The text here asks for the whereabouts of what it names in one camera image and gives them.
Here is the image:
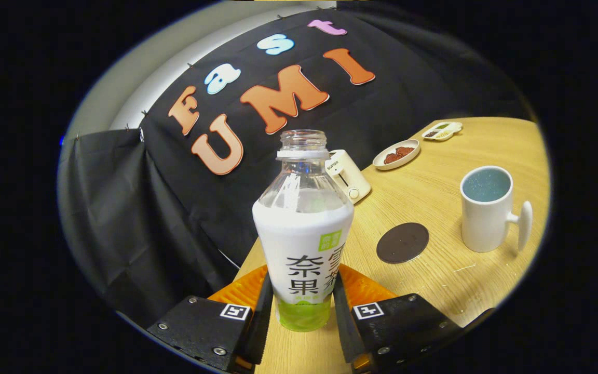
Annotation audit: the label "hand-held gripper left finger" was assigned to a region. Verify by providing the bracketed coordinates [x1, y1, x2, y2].
[146, 265, 274, 373]

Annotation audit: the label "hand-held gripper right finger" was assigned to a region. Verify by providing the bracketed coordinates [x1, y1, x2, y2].
[333, 263, 465, 374]

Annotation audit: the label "dark brown round coaster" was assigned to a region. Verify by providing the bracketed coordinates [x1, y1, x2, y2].
[376, 222, 430, 264]

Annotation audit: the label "white cup with blue inside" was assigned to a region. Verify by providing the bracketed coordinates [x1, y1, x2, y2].
[460, 166, 533, 253]

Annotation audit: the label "white green label juice bottle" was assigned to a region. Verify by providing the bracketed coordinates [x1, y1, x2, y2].
[252, 130, 355, 333]

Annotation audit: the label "wooden table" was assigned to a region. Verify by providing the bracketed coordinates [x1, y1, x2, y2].
[234, 117, 551, 374]

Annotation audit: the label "cream white toaster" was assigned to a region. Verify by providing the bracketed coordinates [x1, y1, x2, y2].
[325, 150, 372, 204]

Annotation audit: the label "oval white plate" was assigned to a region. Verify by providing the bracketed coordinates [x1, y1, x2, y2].
[372, 139, 421, 171]

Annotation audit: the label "reddish brown food pieces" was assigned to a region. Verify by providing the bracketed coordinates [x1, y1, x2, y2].
[384, 146, 415, 165]

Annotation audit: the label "white divided condiment dish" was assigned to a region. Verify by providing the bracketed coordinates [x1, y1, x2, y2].
[422, 122, 463, 142]

